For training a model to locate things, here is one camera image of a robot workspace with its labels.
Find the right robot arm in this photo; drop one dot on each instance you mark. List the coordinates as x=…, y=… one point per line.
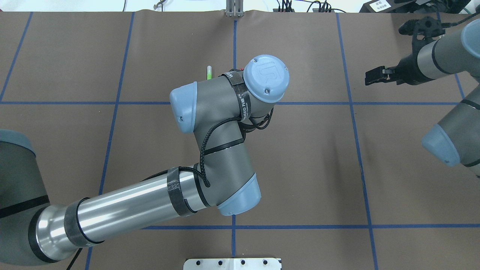
x=436, y=54

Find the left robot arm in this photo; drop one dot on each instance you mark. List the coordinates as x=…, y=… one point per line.
x=219, y=112

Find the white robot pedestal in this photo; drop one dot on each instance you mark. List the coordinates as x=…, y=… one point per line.
x=233, y=264

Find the aluminium frame post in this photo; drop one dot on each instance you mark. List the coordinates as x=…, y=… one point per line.
x=234, y=8

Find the green highlighter pen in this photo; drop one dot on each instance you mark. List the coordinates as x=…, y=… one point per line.
x=209, y=72

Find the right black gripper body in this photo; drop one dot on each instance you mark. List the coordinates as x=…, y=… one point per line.
x=410, y=74

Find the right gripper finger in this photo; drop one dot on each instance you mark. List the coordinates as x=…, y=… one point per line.
x=373, y=80
x=380, y=72

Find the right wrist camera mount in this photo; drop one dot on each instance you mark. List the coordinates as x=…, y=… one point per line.
x=423, y=31

